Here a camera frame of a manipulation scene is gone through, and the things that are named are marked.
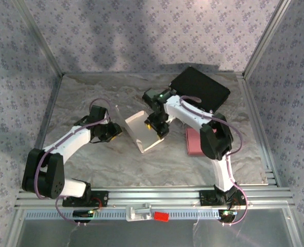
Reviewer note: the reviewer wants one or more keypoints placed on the plain white paper box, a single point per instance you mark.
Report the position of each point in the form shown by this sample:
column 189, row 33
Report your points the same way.
column 139, row 126

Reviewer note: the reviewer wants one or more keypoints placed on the pink and white paper box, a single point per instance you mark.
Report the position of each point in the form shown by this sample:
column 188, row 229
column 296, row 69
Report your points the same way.
column 193, row 144

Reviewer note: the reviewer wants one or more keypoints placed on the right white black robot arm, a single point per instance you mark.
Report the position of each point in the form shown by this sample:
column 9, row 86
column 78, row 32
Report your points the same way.
column 216, row 139

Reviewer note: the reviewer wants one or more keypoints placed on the black hard case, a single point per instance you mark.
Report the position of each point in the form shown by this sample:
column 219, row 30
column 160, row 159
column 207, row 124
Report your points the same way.
column 203, row 85

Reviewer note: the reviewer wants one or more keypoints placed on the red plastic block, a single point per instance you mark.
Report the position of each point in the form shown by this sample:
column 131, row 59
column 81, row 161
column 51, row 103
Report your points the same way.
column 161, row 216

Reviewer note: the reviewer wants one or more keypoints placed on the grey metal sheet panel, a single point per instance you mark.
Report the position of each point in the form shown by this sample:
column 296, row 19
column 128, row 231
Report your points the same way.
column 152, row 234

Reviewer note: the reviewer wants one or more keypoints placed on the aluminium table edge rail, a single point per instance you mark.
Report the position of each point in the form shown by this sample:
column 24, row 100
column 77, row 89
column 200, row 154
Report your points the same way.
column 244, row 83
column 47, row 115

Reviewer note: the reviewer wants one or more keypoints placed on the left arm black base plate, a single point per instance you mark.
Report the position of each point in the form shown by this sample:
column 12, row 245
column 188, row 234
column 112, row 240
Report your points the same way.
column 103, row 198

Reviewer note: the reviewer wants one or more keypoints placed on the wide aluminium frame rail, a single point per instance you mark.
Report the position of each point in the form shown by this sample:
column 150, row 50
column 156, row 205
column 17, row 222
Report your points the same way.
column 154, row 195

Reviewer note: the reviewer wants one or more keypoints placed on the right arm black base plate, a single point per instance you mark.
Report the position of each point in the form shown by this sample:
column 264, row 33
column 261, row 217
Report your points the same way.
column 206, row 198

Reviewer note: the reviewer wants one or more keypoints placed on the white plastic bracket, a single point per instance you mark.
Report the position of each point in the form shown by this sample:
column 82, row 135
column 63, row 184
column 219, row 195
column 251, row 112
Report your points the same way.
column 139, row 212

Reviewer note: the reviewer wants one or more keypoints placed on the aluminium frame post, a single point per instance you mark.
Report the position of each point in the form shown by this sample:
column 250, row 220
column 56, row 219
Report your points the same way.
column 266, row 36
column 39, row 36

